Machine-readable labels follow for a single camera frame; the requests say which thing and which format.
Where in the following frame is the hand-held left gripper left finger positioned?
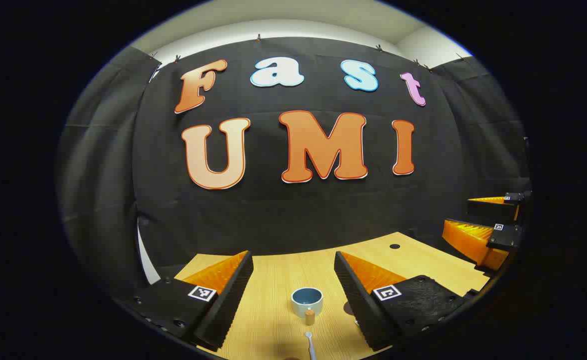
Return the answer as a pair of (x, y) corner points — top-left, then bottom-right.
(123, 250), (254, 352)

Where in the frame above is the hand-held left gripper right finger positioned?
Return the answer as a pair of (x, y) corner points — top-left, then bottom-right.
(333, 251), (474, 352)

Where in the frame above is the blue cup with wooden handle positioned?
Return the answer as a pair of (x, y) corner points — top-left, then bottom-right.
(291, 287), (324, 326)

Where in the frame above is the wooden desktop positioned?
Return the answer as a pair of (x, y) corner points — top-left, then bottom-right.
(173, 231), (492, 360)

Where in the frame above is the black backdrop cloth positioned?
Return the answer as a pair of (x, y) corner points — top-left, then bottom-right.
(56, 37), (532, 301)

